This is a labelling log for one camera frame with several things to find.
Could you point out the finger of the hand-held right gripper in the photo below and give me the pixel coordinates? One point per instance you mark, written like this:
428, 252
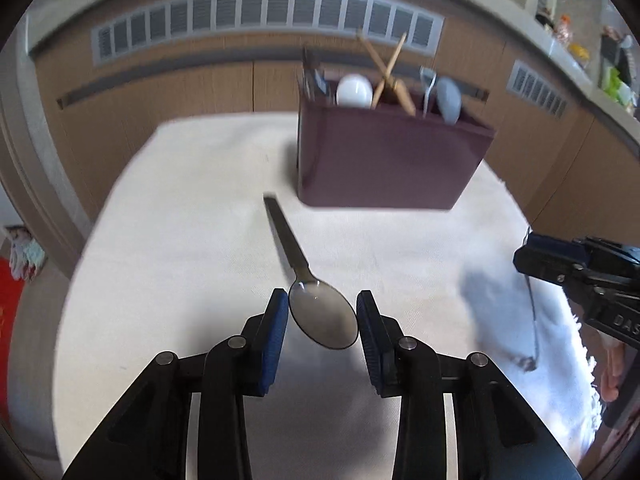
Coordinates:
610, 310
555, 255

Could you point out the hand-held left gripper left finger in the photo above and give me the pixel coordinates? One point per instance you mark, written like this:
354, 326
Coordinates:
277, 345

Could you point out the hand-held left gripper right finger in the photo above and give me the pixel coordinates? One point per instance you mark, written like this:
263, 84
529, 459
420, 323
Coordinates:
369, 345

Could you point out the purple utensil holder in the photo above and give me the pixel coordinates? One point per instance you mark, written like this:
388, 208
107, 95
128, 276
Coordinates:
390, 160

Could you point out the blue-grey spoon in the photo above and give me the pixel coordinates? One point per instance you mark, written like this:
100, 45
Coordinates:
449, 100

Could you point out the wooden spoon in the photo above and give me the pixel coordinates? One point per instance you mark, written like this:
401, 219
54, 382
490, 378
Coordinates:
401, 95

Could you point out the white plastic spoon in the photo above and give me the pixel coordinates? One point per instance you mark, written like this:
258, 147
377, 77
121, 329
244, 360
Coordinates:
354, 91

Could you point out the translucent brown spoon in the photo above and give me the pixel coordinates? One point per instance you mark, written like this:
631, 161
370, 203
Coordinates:
308, 67

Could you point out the person's right forearm pink sleeve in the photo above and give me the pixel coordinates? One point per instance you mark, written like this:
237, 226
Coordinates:
612, 367

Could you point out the white table cloth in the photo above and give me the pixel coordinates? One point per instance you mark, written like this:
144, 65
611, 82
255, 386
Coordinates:
175, 260

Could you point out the small grey vent grille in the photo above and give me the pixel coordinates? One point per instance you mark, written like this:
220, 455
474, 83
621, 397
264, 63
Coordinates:
537, 87

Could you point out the green packet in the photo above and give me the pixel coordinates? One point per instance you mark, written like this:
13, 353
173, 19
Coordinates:
614, 84

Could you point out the grey speckled countertop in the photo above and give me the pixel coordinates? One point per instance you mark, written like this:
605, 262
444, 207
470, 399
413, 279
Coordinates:
575, 67

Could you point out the yellow-lidded jar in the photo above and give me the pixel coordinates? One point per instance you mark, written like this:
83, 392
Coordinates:
579, 51

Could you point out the black caddy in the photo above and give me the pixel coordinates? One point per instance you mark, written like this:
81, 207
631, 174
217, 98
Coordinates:
611, 52

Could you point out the orange-capped bottle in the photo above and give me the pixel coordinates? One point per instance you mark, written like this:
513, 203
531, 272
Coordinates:
565, 27

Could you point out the dark bottle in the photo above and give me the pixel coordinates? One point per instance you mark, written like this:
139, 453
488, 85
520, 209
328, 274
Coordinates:
545, 15

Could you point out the colourful printed cloth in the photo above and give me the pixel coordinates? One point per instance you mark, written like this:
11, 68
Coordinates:
25, 252

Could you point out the red object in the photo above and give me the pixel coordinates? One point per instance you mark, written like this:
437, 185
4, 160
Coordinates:
10, 310

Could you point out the wooden cabinet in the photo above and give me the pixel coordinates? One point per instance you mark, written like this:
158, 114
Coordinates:
175, 95

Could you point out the long grey vent grille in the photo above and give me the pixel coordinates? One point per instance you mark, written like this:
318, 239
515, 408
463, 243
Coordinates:
260, 15

